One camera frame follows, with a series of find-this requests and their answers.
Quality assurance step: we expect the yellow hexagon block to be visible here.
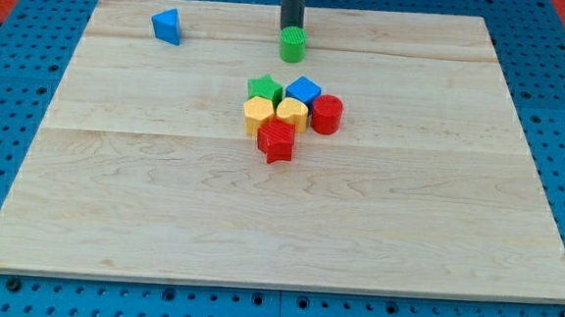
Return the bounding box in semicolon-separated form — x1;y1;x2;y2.
243;96;275;136

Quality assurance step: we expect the green cylinder block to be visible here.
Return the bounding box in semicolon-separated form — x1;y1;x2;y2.
280;26;308;63

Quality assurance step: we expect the light wooden board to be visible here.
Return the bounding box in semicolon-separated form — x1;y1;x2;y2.
0;0;565;304

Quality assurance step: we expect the red cylinder block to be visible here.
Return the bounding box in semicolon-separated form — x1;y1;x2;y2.
311;94;343;134

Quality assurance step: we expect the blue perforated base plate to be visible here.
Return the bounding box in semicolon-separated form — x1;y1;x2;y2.
0;0;565;317

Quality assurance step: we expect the blue cube block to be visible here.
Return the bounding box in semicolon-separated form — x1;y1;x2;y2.
285;77;322;109

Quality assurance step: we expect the yellow heart block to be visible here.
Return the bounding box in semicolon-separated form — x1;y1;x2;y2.
276;97;309;133

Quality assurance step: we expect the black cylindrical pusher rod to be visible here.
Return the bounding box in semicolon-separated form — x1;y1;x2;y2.
280;0;305;28

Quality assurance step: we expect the green star block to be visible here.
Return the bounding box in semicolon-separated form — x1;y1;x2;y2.
247;74;283;109

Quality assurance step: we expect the blue triangle block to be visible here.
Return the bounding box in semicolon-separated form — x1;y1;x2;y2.
151;8;180;46

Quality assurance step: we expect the red star block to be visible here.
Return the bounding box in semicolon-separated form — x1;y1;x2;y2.
257;119;295;164

